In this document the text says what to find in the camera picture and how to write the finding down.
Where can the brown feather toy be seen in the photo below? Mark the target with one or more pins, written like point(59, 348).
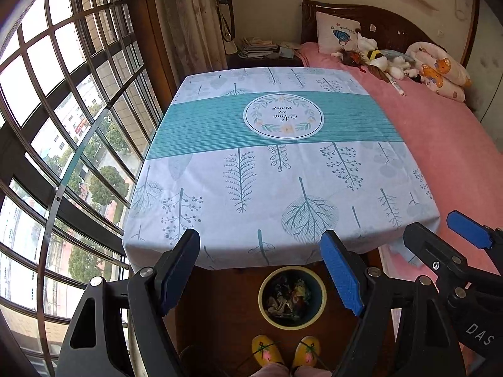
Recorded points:
point(349, 57)

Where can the bear print pillow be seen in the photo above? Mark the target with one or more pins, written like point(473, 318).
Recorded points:
point(438, 70)

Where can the small blue box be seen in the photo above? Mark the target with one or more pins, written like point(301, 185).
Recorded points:
point(286, 51)

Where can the dark wooden nightstand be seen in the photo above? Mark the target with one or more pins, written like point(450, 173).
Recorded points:
point(267, 62)

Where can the person's right leg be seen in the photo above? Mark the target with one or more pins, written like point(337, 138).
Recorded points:
point(312, 372)

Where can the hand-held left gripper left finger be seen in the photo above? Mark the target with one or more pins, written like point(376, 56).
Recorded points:
point(179, 271)

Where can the hanging dark bag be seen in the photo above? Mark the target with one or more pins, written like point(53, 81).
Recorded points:
point(226, 4)

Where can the blue tree-print tablecloth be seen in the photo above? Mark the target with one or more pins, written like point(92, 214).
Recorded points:
point(235, 188)

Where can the white pillow with blue print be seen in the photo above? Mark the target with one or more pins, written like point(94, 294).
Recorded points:
point(338, 33)

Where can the floral wardrobe door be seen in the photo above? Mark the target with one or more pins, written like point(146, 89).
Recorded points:
point(489, 59)

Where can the floral beige curtain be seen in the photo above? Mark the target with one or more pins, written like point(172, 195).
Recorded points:
point(188, 19)

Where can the white marker pen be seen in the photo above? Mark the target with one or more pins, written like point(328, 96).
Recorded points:
point(396, 87)

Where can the round yellow-rimmed waste bin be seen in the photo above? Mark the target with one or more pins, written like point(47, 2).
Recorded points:
point(264, 302)

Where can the white plush toy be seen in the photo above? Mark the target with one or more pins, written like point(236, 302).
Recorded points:
point(401, 68)
point(365, 41)

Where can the pink bed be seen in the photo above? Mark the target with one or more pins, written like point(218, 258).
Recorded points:
point(440, 145)

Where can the dark wooden headboard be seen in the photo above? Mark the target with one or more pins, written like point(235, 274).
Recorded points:
point(393, 23)

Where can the person's leg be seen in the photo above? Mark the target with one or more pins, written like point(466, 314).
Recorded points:
point(312, 372)
point(269, 371)

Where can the stack of papers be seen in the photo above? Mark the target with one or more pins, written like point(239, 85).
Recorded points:
point(257, 47)

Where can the bee plush toy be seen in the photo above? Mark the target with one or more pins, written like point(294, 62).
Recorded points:
point(373, 57)

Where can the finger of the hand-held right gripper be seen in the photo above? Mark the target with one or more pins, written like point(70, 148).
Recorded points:
point(467, 227)
point(422, 243)

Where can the person's left leg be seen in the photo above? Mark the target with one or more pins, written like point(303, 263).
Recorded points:
point(269, 371)

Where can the barred window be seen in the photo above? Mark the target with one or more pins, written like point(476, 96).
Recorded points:
point(59, 66)

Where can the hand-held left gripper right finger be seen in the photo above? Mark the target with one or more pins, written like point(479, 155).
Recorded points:
point(340, 275)

